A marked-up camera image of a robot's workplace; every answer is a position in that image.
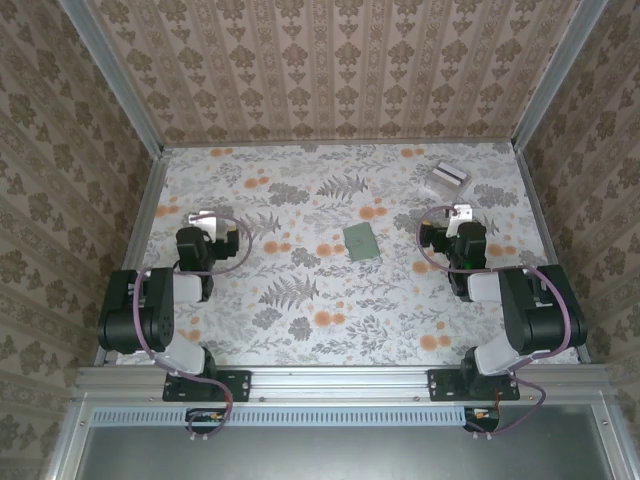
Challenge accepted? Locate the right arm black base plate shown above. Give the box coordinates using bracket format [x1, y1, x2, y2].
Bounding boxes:
[428, 368, 521, 403]

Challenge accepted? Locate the white slotted cable duct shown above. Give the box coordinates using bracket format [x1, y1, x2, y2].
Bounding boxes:
[91, 405, 501, 427]

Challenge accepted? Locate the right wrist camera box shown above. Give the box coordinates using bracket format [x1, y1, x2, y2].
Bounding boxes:
[421, 203, 474, 250]

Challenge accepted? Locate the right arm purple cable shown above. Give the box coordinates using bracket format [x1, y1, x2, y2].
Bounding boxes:
[417, 204, 574, 441]

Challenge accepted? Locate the aluminium frame post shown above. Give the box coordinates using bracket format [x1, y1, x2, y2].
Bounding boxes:
[512, 0, 611, 149]
[62, 0, 166, 154]

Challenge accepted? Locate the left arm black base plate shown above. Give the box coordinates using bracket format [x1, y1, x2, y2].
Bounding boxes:
[162, 368, 252, 403]

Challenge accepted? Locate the aluminium table side rail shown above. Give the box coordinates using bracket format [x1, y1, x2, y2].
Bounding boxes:
[513, 147, 592, 365]
[93, 147, 172, 367]

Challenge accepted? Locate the wide aluminium frame rail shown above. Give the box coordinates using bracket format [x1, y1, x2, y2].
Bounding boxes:
[74, 364, 617, 402]

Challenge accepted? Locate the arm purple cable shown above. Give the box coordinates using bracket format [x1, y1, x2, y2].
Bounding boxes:
[132, 215, 254, 444]
[417, 204, 574, 441]

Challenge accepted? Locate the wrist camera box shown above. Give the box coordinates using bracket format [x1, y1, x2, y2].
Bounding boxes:
[188, 210, 241, 260]
[421, 203, 474, 250]

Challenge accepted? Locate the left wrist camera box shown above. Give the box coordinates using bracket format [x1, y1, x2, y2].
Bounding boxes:
[188, 210, 241, 260]

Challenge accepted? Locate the clear acrylic card box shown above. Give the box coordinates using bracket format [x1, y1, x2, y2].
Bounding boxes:
[427, 159, 474, 199]

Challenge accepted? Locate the grey metal panel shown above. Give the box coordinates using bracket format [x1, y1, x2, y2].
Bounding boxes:
[47, 402, 639, 480]

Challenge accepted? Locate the black cable port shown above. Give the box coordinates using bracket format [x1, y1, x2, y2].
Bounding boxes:
[462, 405, 501, 434]
[185, 407, 226, 435]

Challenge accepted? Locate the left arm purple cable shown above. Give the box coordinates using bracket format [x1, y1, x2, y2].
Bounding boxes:
[132, 215, 254, 444]

